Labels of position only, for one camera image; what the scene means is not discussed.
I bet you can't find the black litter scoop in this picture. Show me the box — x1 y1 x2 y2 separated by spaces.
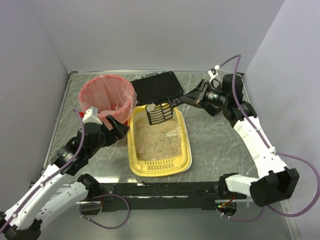
145 97 183 126

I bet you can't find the yellow litter box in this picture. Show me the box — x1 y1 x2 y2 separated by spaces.
127 106 192 178

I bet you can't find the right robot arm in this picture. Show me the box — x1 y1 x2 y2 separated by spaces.
176 74 300 207

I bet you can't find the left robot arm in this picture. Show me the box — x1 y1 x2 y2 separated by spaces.
0 115 130 240

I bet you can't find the red waste basket with liner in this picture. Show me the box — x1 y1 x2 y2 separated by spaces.
78 74 138 129

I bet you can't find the black carrying case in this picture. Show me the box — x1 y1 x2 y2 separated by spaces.
131 71 185 106

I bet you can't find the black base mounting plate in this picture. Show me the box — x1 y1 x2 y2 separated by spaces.
74 181 248 213

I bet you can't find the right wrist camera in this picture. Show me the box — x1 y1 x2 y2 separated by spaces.
207 65 220 82

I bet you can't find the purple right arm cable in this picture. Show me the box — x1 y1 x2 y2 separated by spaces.
217 54 319 222

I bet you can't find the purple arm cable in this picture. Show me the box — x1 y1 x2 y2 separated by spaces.
0 108 131 230
217 54 319 222

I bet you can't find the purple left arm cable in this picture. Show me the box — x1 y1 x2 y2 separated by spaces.
0 108 131 230

